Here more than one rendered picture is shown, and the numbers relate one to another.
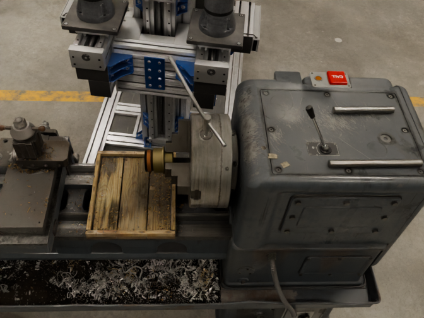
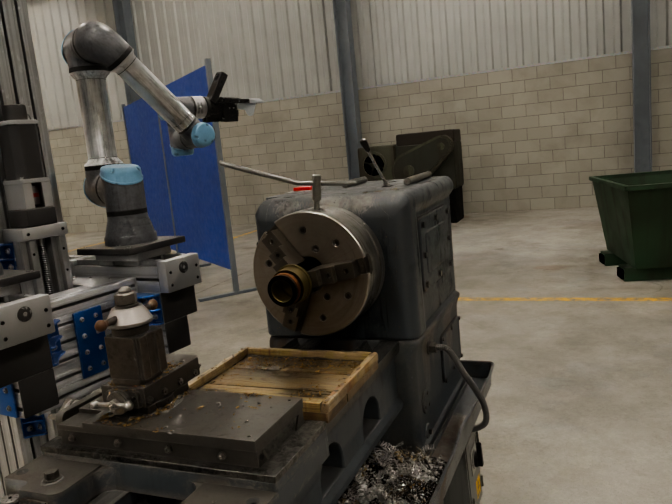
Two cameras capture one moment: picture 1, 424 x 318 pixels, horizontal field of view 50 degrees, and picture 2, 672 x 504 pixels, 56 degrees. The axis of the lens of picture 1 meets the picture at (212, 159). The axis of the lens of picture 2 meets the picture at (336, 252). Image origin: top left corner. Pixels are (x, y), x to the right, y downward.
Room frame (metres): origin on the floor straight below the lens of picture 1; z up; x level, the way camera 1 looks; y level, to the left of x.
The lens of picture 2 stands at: (0.11, 1.34, 1.38)
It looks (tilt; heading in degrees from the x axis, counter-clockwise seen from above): 9 degrees down; 301
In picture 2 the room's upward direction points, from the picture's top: 6 degrees counter-clockwise
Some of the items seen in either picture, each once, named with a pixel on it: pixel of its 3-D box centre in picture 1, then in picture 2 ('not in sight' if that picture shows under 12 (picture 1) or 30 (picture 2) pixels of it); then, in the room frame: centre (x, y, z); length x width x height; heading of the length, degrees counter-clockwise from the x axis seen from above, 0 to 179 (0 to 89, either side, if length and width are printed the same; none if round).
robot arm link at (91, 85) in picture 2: not in sight; (97, 119); (1.72, -0.01, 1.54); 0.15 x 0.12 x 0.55; 159
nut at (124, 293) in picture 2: (19, 121); (125, 296); (0.96, 0.63, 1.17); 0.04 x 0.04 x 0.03
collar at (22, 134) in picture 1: (21, 128); (128, 314); (0.96, 0.63, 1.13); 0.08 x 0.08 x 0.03
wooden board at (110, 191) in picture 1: (134, 192); (281, 379); (0.92, 0.27, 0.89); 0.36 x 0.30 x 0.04; 7
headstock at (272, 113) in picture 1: (319, 161); (364, 249); (1.03, -0.37, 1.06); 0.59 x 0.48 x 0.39; 97
